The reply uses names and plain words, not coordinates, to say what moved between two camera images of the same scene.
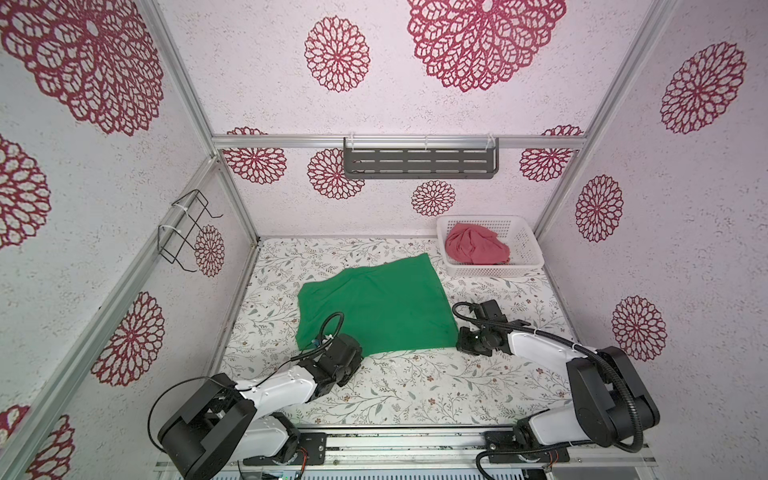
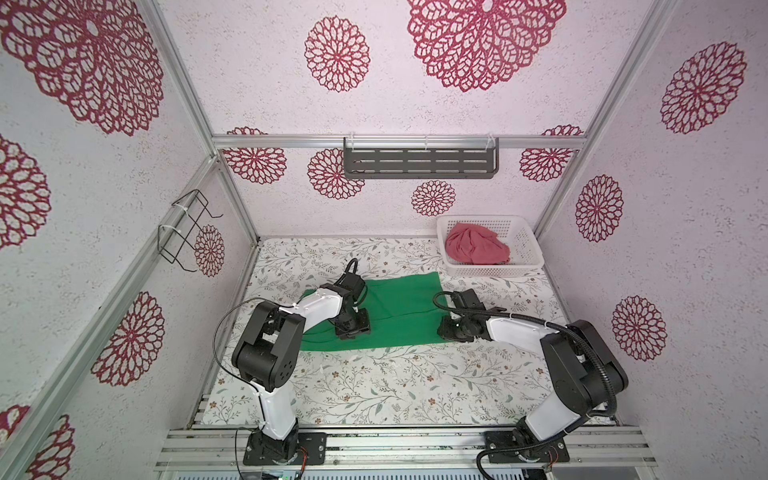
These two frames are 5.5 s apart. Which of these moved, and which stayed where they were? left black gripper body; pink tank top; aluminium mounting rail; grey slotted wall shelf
Moved: left black gripper body
Stayed: aluminium mounting rail; grey slotted wall shelf; pink tank top
